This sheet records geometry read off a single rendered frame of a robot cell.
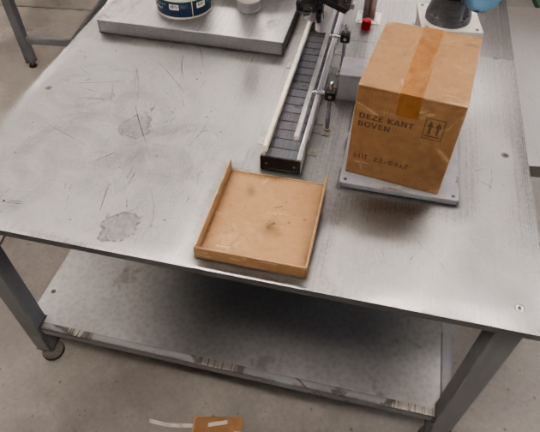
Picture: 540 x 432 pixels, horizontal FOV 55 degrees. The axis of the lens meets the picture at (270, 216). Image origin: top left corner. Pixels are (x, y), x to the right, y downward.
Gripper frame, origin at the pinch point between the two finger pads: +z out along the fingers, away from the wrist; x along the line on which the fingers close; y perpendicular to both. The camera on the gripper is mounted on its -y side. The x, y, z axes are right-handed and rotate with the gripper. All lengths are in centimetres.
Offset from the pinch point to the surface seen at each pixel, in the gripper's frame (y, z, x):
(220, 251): 7, -41, 84
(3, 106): 180, 100, 13
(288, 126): 1.0, -19.4, 44.8
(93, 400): 57, 29, 137
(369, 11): -14.0, 18.3, -17.2
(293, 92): 2.8, -11.5, 31.1
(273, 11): 19.0, 11.1, -8.4
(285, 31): 12.3, 5.0, 2.3
